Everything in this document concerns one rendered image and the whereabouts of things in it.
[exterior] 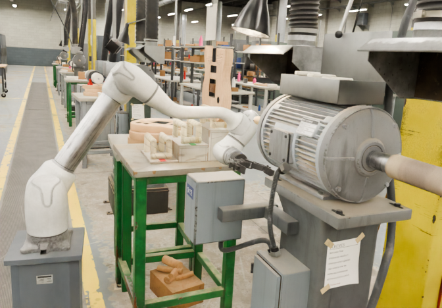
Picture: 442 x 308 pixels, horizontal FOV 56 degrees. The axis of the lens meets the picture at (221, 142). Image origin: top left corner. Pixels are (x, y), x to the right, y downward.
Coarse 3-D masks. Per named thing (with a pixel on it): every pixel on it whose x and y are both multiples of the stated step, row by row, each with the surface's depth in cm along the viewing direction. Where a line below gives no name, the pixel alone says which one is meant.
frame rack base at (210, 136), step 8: (208, 128) 220; (216, 128) 221; (224, 128) 223; (208, 136) 218; (216, 136) 219; (224, 136) 220; (208, 144) 218; (208, 152) 219; (208, 160) 220; (216, 160) 222
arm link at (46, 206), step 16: (48, 176) 165; (32, 192) 158; (48, 192) 159; (64, 192) 164; (32, 208) 158; (48, 208) 158; (64, 208) 164; (32, 224) 159; (48, 224) 159; (64, 224) 165
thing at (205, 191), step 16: (192, 176) 125; (208, 176) 126; (224, 176) 127; (240, 176) 127; (192, 192) 123; (208, 192) 122; (224, 192) 124; (240, 192) 126; (192, 208) 124; (208, 208) 123; (192, 224) 124; (208, 224) 124; (224, 224) 126; (240, 224) 129; (192, 240) 125; (208, 240) 125; (224, 240) 128; (256, 240) 122
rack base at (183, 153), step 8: (168, 136) 234; (192, 136) 238; (176, 144) 216; (184, 144) 216; (200, 144) 218; (176, 152) 217; (184, 152) 214; (192, 152) 216; (200, 152) 217; (184, 160) 215; (192, 160) 217; (200, 160) 218
